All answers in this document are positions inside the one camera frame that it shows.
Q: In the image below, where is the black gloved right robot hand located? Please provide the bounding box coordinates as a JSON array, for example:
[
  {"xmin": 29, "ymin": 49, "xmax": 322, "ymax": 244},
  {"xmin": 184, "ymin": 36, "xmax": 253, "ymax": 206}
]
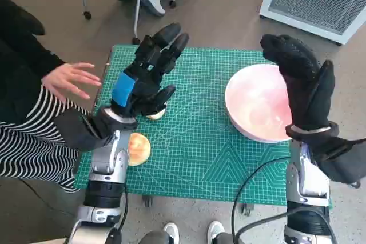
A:
[{"xmin": 260, "ymin": 34, "xmax": 336, "ymax": 131}]

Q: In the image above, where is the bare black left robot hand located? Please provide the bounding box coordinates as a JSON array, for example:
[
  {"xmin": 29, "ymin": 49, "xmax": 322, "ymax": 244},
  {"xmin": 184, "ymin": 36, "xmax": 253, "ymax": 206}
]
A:
[{"xmin": 110, "ymin": 22, "xmax": 190, "ymax": 121}]

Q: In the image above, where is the oblong striped toy bread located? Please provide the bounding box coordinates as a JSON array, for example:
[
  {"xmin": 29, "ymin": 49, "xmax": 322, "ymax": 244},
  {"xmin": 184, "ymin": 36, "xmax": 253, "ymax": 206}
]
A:
[{"xmin": 145, "ymin": 108, "xmax": 166, "ymax": 121}]

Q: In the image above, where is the pink bowl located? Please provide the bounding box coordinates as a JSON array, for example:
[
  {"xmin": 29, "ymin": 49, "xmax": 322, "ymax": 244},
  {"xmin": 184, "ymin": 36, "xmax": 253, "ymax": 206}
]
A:
[{"xmin": 224, "ymin": 63, "xmax": 294, "ymax": 143}]

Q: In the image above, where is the round toy bread bun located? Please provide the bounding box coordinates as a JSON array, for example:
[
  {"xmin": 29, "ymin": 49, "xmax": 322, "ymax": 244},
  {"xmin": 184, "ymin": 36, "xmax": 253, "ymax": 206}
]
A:
[{"xmin": 127, "ymin": 133, "xmax": 152, "ymax": 167}]

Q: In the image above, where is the person's hand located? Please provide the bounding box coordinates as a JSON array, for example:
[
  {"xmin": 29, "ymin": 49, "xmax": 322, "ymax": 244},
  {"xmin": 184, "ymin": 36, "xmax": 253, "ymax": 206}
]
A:
[{"xmin": 42, "ymin": 62, "xmax": 102, "ymax": 102}]

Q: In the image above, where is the green cutting mat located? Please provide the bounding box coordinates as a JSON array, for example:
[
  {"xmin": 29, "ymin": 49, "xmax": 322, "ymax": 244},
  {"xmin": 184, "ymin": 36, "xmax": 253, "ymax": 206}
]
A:
[{"xmin": 76, "ymin": 44, "xmax": 333, "ymax": 210}]

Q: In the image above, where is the person in striped clothing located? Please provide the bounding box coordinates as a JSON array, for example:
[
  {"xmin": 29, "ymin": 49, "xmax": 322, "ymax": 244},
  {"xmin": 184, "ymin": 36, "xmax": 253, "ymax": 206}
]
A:
[{"xmin": 0, "ymin": 0, "xmax": 89, "ymax": 193}]

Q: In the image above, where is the person with white shoes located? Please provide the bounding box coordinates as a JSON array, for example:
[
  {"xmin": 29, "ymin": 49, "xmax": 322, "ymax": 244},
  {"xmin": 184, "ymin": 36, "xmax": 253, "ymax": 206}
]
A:
[{"xmin": 139, "ymin": 221, "xmax": 238, "ymax": 244}]

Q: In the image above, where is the tan cardboard box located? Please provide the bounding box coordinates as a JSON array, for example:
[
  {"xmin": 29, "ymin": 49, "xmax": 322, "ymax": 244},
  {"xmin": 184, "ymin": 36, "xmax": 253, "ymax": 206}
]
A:
[{"xmin": 37, "ymin": 237, "xmax": 69, "ymax": 244}]

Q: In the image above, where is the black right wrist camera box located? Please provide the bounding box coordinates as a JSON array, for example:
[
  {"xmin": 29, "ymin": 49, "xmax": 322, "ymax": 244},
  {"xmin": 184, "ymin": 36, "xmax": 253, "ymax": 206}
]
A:
[{"xmin": 307, "ymin": 137, "xmax": 366, "ymax": 185}]

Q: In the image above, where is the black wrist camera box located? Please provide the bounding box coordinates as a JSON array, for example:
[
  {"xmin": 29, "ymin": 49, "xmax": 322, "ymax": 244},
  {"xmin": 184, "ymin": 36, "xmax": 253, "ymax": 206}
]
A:
[
  {"xmin": 54, "ymin": 109, "xmax": 115, "ymax": 152},
  {"xmin": 307, "ymin": 137, "xmax": 366, "ymax": 185}
]

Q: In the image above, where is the silver chair frame with castors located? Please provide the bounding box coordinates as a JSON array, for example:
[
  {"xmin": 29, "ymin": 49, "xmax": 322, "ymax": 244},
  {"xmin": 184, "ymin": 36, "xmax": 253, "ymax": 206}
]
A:
[{"xmin": 82, "ymin": 0, "xmax": 177, "ymax": 45}]

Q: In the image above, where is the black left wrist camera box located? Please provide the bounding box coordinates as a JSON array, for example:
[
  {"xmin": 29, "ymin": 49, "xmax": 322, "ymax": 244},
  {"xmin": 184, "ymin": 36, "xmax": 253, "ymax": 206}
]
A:
[{"xmin": 54, "ymin": 109, "xmax": 115, "ymax": 152}]

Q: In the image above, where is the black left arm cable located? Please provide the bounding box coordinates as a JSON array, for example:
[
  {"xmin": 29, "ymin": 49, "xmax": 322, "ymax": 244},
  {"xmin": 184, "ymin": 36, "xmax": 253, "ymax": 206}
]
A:
[{"xmin": 107, "ymin": 182, "xmax": 129, "ymax": 244}]

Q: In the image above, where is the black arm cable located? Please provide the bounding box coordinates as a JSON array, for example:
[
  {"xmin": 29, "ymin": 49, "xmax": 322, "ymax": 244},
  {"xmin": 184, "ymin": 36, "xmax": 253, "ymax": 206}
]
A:
[
  {"xmin": 234, "ymin": 209, "xmax": 338, "ymax": 244},
  {"xmin": 107, "ymin": 182, "xmax": 129, "ymax": 244}
]

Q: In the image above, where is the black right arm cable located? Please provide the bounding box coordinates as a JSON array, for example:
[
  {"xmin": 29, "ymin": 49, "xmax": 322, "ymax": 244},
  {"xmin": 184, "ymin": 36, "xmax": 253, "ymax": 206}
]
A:
[{"xmin": 234, "ymin": 209, "xmax": 338, "ymax": 244}]

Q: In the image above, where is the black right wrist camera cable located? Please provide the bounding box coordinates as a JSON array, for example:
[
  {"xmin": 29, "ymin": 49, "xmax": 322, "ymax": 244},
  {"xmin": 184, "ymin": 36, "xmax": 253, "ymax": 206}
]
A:
[{"xmin": 230, "ymin": 157, "xmax": 291, "ymax": 244}]

